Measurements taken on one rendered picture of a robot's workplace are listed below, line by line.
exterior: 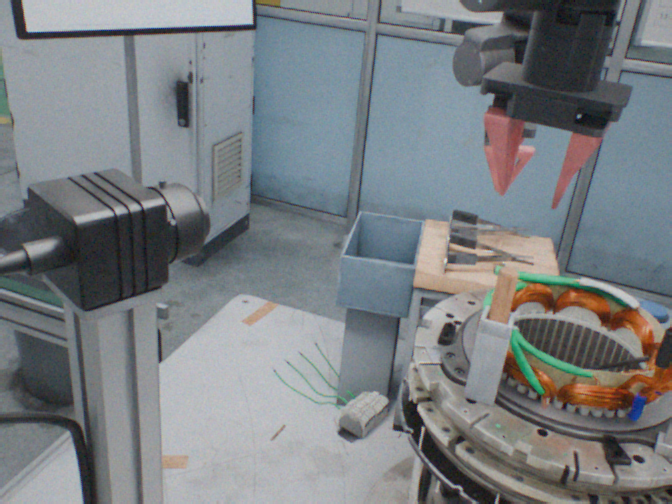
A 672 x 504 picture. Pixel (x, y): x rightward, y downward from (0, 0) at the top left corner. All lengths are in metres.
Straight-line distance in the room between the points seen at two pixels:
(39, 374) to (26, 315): 0.86
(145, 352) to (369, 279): 0.68
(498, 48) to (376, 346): 0.46
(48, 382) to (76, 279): 2.09
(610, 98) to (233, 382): 0.81
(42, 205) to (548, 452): 0.49
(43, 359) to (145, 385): 1.99
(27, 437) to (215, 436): 1.30
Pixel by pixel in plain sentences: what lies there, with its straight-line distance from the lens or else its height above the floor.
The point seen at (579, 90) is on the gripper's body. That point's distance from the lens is 0.54.
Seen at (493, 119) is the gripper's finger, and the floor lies 1.37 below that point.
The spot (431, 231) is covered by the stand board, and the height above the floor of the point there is 1.07.
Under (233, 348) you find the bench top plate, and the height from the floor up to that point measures 0.78.
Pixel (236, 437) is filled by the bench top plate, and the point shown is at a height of 0.78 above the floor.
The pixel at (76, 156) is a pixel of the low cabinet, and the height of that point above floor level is 0.40.
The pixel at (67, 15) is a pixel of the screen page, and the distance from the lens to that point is 1.43.
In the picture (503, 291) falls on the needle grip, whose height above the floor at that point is 1.21.
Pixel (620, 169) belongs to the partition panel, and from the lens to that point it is 3.02.
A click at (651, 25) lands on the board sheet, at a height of 1.20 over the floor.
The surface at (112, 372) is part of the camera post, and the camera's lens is 0.31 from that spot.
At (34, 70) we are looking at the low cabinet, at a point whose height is 0.75.
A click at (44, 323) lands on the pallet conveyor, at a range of 1.48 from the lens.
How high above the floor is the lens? 1.50
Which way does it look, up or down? 27 degrees down
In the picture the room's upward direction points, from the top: 5 degrees clockwise
